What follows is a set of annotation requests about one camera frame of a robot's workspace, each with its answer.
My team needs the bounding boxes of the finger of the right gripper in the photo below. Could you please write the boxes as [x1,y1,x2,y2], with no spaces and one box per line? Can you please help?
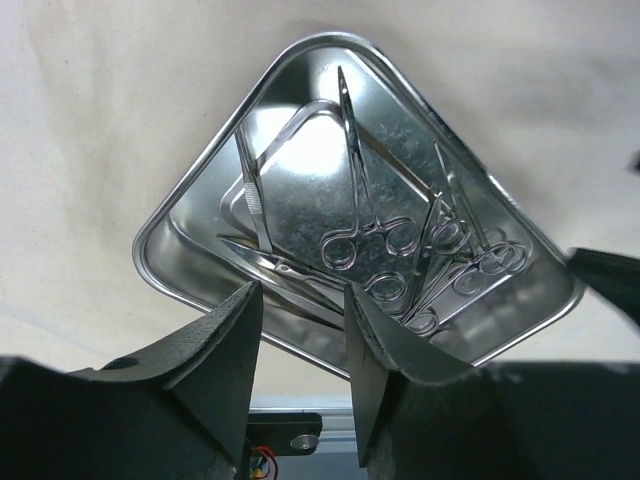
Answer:
[567,248,639,332]

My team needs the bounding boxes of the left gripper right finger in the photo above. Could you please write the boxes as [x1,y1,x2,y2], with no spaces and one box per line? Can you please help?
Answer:
[344,284,472,466]

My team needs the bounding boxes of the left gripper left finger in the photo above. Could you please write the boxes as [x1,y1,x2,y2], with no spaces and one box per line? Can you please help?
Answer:
[70,281,263,464]

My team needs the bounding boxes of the surgical scissors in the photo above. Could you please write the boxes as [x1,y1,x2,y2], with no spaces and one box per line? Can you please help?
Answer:
[217,234,345,329]

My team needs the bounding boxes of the surgical forceps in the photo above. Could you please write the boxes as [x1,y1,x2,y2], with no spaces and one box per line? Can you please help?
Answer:
[320,66,420,271]

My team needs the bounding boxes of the steel instrument tray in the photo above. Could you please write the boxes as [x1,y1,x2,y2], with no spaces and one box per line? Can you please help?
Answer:
[133,32,584,377]

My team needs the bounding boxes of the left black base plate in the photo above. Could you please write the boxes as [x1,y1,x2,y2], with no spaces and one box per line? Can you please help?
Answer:
[245,412,323,457]

